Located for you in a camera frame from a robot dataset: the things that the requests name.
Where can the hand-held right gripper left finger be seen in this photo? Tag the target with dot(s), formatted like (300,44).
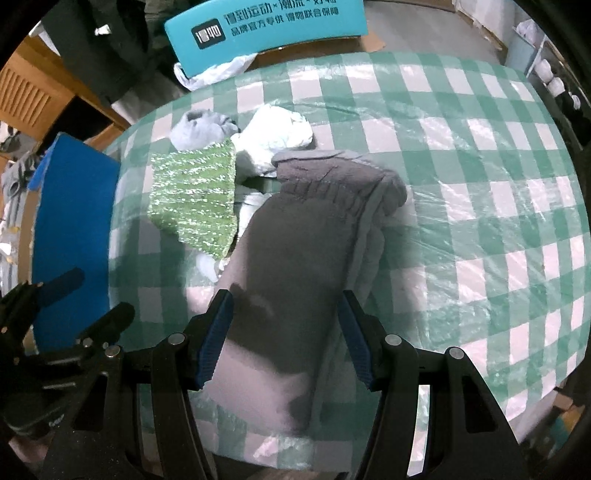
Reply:
(212,341)

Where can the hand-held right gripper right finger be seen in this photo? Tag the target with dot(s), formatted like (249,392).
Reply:
(358,346)

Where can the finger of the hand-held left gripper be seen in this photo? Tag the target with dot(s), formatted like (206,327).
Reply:
(108,323)
(62,286)

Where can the blue cardboard box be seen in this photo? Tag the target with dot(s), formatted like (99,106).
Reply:
(74,221)

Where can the grey fleece cloth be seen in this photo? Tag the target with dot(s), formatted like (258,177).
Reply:
(295,258)

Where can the green knitted cloth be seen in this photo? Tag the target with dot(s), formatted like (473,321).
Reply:
(194,194)

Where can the light grey sock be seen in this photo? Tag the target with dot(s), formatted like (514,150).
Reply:
(198,129)

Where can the white cloth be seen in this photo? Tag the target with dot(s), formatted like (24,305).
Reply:
(272,134)

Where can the wooden louvred wardrobe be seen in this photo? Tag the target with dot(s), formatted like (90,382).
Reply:
(27,92)

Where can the black long coat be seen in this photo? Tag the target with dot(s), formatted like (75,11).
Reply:
(106,46)

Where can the white plastic bag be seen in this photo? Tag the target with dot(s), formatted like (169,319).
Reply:
(207,74)

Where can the brown cardboard box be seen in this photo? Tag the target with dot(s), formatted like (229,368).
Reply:
(323,48)

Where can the teal box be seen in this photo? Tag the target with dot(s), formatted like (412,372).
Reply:
(268,32)

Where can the metal shoe rack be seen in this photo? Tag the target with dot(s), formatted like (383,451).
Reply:
(561,87)

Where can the light blue bin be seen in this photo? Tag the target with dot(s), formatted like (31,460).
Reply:
(521,55)

